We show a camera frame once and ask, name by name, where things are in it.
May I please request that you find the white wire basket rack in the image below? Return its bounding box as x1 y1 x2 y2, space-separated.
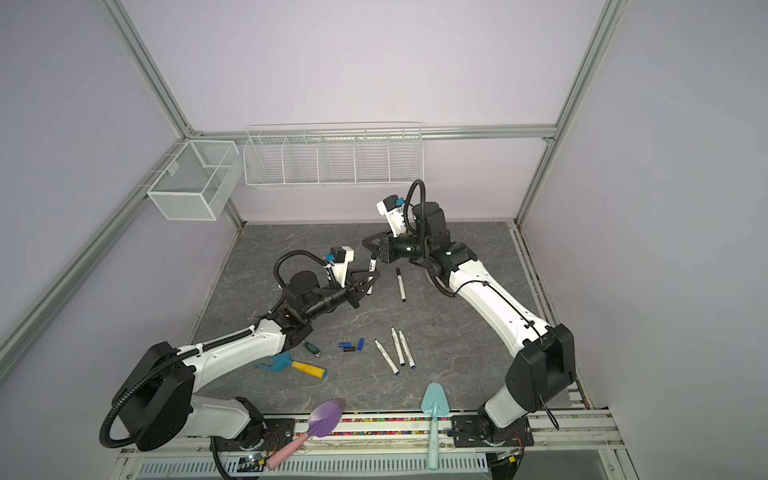
243 122 425 188

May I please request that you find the light blue garden trowel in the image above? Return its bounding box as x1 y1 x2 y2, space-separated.
421 382 450 471

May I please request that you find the green handled ratchet screwdriver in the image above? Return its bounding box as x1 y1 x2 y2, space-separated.
303 341 321 357

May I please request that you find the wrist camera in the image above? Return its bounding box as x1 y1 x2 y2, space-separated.
326 246 354 288
376 195 407 238

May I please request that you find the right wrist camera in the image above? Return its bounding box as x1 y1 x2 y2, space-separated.
376 195 407 238

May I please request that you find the white mesh box basket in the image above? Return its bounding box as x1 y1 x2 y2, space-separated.
148 140 244 221

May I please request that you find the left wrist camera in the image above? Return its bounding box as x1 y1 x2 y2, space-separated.
326 246 354 288

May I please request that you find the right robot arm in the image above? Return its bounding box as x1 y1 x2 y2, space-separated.
363 195 576 445

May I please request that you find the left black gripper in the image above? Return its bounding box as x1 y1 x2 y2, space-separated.
303 265 378 321

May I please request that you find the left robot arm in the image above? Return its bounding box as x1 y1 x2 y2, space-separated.
98 270 380 451

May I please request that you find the purple garden trowel pink handle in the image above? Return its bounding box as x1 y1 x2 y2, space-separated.
266 398 345 470

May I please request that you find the blue garden fork yellow handle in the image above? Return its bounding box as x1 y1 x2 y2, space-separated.
256 352 327 379

